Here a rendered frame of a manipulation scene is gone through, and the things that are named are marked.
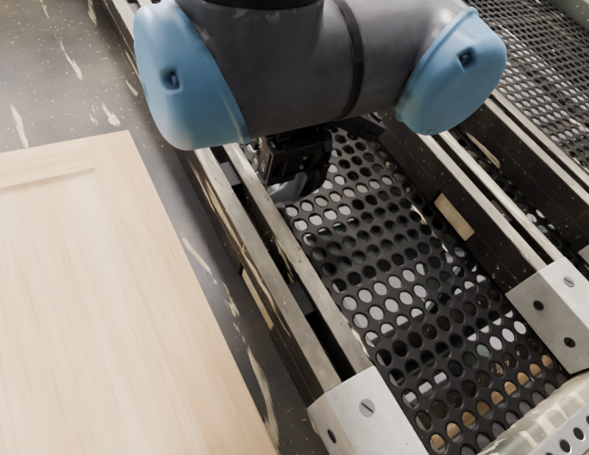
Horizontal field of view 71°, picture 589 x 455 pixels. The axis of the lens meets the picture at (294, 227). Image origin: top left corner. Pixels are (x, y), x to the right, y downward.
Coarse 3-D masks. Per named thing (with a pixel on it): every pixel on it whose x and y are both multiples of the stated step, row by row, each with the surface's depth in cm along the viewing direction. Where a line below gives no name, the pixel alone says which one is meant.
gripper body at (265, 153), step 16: (304, 128) 45; (320, 128) 46; (240, 144) 49; (256, 144) 47; (272, 144) 44; (288, 144) 44; (304, 144) 44; (320, 144) 45; (272, 160) 43; (288, 160) 44; (304, 160) 47; (320, 160) 47; (272, 176) 47; (288, 176) 47
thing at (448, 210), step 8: (440, 200) 64; (448, 200) 63; (440, 208) 65; (448, 208) 64; (448, 216) 64; (456, 216) 63; (456, 224) 63; (464, 224) 62; (464, 232) 62; (472, 232) 61; (464, 240) 63
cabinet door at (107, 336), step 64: (0, 192) 49; (64, 192) 51; (128, 192) 53; (0, 256) 45; (64, 256) 46; (128, 256) 48; (0, 320) 41; (64, 320) 42; (128, 320) 44; (192, 320) 45; (0, 384) 38; (64, 384) 39; (128, 384) 40; (192, 384) 42; (0, 448) 36; (64, 448) 36; (128, 448) 38; (192, 448) 39; (256, 448) 40
